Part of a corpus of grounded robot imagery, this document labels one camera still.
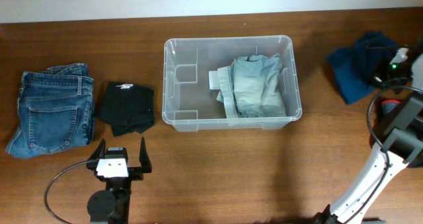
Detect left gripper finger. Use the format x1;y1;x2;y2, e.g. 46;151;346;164
89;139;106;161
139;137;152;173

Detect teal blue shirt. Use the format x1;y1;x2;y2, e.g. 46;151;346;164
327;32;397;104

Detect light blue jeans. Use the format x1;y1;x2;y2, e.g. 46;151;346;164
216;54;286;119

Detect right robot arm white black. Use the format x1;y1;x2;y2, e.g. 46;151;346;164
311;32;422;224

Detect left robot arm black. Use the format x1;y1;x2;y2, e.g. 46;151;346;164
87;139;152;223

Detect black shorts red grey waistband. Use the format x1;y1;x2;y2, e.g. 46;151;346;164
380;99;401;116

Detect folded black garment white logo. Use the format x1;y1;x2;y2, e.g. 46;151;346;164
96;82;155;137

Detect folded dark blue jeans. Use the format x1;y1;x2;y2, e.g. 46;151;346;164
5;63;95;159

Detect white label in bin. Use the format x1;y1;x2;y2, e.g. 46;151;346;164
209;71;220;90

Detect clear plastic storage bin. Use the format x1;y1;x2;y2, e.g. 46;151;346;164
162;35;303;132

